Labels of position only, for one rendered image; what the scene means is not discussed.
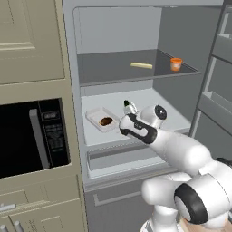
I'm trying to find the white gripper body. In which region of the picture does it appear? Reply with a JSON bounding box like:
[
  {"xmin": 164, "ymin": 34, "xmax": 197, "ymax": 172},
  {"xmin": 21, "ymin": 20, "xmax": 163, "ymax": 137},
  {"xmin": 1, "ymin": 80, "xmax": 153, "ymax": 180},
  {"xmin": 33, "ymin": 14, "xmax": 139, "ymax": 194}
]
[{"xmin": 123, "ymin": 101, "xmax": 140, "ymax": 116}]

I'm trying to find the white tupperware with brown food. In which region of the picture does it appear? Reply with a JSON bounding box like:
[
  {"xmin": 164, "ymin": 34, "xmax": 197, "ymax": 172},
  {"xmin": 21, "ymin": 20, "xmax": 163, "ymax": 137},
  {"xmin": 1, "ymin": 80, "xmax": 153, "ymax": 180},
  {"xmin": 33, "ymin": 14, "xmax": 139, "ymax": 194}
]
[{"xmin": 85, "ymin": 106, "xmax": 121, "ymax": 134}]

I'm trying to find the dark grey fridge shelf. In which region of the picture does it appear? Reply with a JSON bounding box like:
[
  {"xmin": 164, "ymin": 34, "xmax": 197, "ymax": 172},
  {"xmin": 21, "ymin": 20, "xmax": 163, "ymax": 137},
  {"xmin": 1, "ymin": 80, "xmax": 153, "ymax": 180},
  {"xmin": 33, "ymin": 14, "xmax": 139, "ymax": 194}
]
[{"xmin": 76, "ymin": 48, "xmax": 203, "ymax": 88}]

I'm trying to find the white fridge shelf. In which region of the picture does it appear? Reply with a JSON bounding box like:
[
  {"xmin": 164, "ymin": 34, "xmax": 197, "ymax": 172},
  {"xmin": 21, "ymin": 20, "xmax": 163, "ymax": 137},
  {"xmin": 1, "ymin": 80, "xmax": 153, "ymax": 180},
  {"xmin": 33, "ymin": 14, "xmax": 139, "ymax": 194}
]
[{"xmin": 80, "ymin": 87, "xmax": 192, "ymax": 148}]

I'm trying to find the grey fridge crisper drawer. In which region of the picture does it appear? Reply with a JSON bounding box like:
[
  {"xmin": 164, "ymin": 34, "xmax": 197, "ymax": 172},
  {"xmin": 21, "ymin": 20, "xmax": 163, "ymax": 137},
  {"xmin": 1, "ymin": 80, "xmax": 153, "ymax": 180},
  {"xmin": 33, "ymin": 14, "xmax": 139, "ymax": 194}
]
[{"xmin": 86, "ymin": 143, "xmax": 178, "ymax": 179}]

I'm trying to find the grey fridge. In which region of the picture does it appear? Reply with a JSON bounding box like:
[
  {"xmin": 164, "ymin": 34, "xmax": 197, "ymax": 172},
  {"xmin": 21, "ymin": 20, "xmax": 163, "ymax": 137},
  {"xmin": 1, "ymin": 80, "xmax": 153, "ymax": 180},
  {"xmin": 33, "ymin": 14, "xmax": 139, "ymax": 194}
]
[{"xmin": 62, "ymin": 0, "xmax": 225, "ymax": 232}]

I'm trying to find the grey fridge door bin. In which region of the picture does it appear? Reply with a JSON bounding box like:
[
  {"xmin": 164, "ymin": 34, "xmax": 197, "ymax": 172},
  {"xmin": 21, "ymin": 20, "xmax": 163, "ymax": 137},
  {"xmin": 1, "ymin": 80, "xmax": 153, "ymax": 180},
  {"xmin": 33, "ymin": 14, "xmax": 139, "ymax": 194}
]
[
  {"xmin": 197, "ymin": 90, "xmax": 232, "ymax": 136},
  {"xmin": 211, "ymin": 32, "xmax": 232, "ymax": 65}
]

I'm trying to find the grey fridge door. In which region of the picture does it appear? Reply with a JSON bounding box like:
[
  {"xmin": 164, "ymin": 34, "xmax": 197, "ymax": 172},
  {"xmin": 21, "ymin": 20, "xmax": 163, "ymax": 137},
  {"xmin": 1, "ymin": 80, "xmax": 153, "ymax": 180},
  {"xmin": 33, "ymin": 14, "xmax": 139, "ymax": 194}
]
[{"xmin": 189, "ymin": 0, "xmax": 232, "ymax": 161}]

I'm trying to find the beige cupboard door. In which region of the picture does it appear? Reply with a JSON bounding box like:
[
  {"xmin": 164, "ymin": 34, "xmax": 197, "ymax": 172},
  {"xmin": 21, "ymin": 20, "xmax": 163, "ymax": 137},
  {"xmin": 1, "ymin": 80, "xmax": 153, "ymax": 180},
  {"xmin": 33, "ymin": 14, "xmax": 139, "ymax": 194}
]
[
  {"xmin": 0, "ymin": 0, "xmax": 66, "ymax": 86},
  {"xmin": 8, "ymin": 198, "xmax": 89, "ymax": 232}
]

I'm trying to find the beige lower cupboard door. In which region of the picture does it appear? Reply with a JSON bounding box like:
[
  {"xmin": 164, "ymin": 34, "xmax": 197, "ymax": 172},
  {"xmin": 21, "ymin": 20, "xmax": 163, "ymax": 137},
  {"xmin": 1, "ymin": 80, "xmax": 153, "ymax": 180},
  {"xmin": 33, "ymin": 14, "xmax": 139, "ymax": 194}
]
[{"xmin": 8, "ymin": 198, "xmax": 89, "ymax": 232}]

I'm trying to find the yellow cheese stick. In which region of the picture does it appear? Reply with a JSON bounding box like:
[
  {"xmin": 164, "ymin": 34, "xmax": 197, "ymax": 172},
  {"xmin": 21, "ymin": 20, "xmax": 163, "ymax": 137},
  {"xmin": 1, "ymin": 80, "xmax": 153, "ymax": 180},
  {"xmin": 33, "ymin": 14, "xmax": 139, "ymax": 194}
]
[{"xmin": 130, "ymin": 62, "xmax": 154, "ymax": 70}]

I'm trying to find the orange cup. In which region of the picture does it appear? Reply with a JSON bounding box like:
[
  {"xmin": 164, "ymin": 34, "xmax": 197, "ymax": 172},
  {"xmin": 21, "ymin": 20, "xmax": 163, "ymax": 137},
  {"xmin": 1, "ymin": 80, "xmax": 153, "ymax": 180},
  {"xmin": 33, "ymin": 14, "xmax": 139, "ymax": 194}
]
[{"xmin": 169, "ymin": 57, "xmax": 184, "ymax": 73}]

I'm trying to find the grey freezer drawer front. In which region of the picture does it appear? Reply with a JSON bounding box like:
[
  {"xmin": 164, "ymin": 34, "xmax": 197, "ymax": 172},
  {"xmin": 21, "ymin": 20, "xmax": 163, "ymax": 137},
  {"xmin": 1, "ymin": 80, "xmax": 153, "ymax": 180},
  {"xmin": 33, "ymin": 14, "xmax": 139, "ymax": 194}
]
[{"xmin": 83, "ymin": 177, "xmax": 189, "ymax": 232}]

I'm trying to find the black microwave oven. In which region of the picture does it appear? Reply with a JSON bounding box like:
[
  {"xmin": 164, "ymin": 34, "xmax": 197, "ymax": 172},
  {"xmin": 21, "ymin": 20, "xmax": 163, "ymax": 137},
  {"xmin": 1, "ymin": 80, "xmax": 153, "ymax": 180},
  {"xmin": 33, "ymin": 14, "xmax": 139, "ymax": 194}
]
[{"xmin": 0, "ymin": 97, "xmax": 73, "ymax": 179}]

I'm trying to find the beige drawer front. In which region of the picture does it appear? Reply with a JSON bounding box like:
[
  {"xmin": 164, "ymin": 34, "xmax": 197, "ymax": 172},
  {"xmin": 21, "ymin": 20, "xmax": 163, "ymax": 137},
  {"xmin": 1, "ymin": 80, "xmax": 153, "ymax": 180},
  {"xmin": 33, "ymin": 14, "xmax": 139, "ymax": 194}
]
[{"xmin": 0, "ymin": 174, "xmax": 82, "ymax": 216}]

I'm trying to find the grey freezer drawer handle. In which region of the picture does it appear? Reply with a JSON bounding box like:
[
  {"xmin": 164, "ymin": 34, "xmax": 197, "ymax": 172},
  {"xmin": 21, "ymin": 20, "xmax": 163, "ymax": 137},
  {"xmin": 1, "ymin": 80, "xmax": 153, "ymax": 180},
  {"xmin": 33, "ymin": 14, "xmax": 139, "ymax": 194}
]
[{"xmin": 92, "ymin": 189, "xmax": 143, "ymax": 208}]

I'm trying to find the grey microwave handle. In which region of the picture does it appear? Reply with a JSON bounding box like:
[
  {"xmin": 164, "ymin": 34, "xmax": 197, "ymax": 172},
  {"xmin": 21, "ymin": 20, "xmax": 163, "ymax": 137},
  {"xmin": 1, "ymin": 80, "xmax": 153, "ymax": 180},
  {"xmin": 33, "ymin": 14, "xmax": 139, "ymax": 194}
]
[{"xmin": 28, "ymin": 108, "xmax": 52, "ymax": 170}]

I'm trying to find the silver drawer handle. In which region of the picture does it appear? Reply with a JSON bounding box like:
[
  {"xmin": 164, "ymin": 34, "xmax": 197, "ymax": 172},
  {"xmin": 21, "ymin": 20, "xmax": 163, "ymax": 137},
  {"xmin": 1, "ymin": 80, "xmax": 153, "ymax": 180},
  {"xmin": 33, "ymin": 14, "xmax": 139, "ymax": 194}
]
[{"xmin": 0, "ymin": 203, "xmax": 16, "ymax": 213}]

